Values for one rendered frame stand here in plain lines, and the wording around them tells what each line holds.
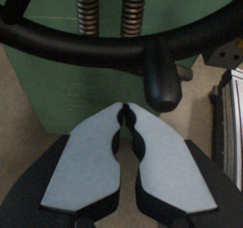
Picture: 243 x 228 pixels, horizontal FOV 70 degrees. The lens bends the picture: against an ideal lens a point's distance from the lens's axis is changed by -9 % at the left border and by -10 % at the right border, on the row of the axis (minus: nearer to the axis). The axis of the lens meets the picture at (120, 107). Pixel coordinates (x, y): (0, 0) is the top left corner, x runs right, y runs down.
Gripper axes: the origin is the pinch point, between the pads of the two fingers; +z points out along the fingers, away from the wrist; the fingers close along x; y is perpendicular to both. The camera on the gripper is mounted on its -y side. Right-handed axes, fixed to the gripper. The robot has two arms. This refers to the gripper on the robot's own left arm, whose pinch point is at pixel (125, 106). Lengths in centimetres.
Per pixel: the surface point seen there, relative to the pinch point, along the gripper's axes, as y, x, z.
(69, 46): -2.6, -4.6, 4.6
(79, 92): 18.5, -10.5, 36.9
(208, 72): 31, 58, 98
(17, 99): 39, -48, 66
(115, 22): -2.2, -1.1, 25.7
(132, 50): -2.5, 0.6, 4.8
